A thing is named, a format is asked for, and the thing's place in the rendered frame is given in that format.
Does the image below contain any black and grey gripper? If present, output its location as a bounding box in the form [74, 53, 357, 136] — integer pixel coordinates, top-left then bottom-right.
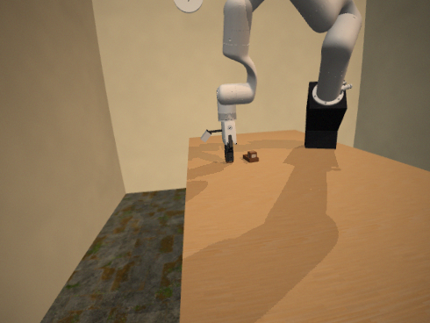
[219, 119, 237, 162]

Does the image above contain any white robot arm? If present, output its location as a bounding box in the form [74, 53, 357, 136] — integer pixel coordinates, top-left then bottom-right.
[217, 0, 362, 120]

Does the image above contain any brown wooden tray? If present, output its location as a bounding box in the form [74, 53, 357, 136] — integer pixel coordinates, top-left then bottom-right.
[243, 154, 259, 162]

